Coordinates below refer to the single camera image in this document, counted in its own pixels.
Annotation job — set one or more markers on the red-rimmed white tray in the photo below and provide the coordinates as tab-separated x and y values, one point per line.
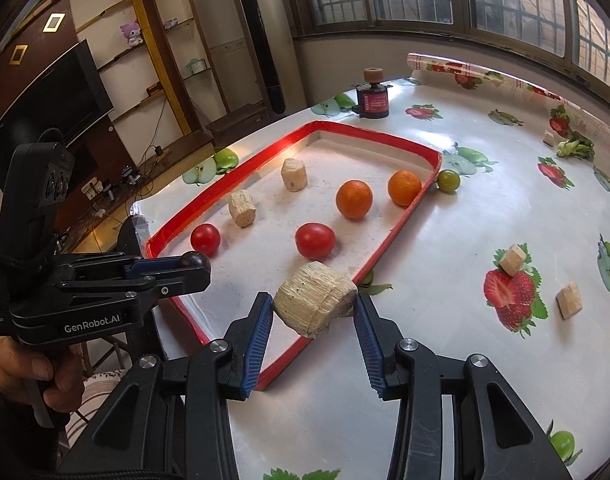
335	160

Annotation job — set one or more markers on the person's left forearm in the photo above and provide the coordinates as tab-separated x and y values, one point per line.
10	435

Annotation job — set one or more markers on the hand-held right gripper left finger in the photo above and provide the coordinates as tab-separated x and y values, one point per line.
255	340

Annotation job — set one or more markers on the wooden wall shelf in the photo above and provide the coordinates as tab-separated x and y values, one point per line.
155	60

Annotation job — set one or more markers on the standing air conditioner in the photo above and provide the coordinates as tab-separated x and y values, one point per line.
257	35

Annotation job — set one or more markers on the wooden television cabinet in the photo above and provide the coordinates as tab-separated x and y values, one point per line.
175	147

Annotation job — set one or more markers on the small white green box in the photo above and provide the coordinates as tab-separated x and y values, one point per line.
195	66

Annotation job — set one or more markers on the green leafy vegetable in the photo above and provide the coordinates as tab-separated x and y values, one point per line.
577	147

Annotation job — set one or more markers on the small green plum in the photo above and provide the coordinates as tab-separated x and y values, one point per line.
448	180

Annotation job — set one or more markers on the black flat screen television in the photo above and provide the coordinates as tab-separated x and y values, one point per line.
50	95

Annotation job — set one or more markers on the small pale corn cob piece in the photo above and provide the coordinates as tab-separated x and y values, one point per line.
513	260
569	300

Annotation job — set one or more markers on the fruit print tablecloth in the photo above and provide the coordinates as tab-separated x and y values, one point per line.
460	285

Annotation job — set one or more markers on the small white cube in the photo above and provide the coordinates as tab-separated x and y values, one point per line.
548	137

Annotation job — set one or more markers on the dark bottle red label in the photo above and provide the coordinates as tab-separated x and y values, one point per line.
372	95

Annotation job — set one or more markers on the person's left hand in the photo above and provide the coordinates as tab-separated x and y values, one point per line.
25	370

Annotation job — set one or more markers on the dark purple plum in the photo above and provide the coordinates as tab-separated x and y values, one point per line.
196	260

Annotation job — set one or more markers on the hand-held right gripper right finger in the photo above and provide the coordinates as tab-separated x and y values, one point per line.
370	345

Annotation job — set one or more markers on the orange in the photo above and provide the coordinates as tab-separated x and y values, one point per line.
404	187
354	199

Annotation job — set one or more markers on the striped pink cloth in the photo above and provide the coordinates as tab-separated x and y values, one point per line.
100	400

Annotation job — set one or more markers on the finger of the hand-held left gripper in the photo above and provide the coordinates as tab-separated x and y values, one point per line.
150	266
180	285

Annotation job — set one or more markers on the red tomato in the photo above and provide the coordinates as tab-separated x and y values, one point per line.
205	238
314	240

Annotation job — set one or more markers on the large pale corn cob piece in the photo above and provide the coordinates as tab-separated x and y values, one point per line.
315	305

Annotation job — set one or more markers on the purple plush toy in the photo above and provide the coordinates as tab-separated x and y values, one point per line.
131	34

